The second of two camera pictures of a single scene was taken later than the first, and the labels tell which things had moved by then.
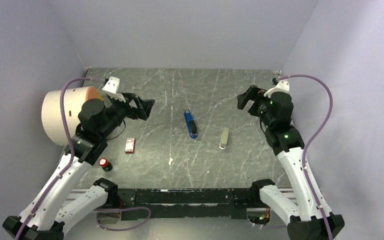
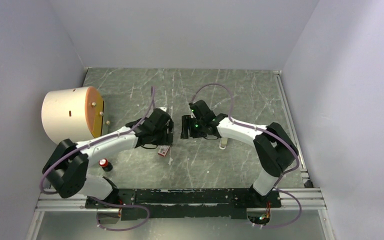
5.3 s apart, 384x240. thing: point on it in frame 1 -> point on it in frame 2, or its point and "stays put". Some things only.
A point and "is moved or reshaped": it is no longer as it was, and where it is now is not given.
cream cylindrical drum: [52, 121] stays put
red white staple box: [130, 145] is moved or reshaped
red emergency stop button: [106, 165] stays put
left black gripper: [144, 105] -> [167, 139]
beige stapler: [224, 138] stays put
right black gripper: [243, 99] -> [186, 121]
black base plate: [235, 202] stays put
